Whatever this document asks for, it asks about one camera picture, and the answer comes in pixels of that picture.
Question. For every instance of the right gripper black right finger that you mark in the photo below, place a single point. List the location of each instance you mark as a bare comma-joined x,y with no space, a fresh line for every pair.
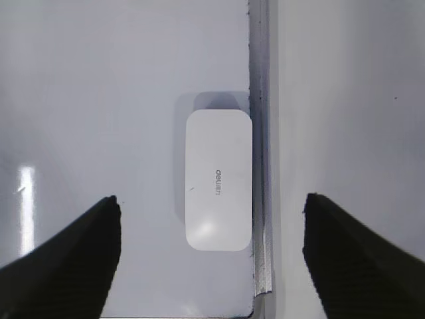
356,272

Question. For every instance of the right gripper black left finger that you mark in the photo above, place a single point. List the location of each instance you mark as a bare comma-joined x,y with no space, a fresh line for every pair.
71,274

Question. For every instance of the white whiteboard eraser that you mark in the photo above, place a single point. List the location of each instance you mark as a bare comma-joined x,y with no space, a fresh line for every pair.
218,180

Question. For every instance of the white aluminium-framed whiteboard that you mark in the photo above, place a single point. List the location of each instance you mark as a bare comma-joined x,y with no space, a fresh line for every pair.
95,96

